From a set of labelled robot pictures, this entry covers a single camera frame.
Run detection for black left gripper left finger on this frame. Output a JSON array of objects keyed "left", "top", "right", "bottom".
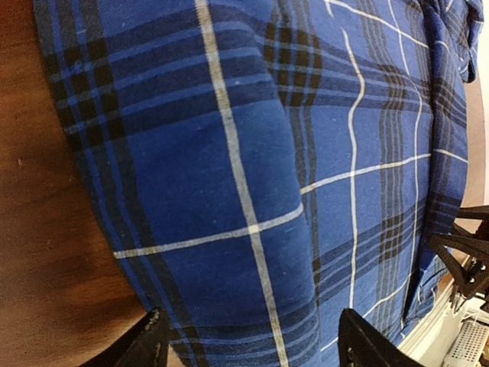
[{"left": 81, "top": 308, "right": 169, "bottom": 367}]

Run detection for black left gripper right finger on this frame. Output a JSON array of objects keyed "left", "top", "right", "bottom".
[{"left": 338, "top": 308, "right": 419, "bottom": 367}]

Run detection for blue plaid long sleeve shirt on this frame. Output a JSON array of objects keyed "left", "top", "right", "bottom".
[{"left": 34, "top": 1, "right": 484, "bottom": 366}]

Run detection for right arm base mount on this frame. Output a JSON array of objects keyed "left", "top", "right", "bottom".
[{"left": 429, "top": 206, "right": 488, "bottom": 312}]

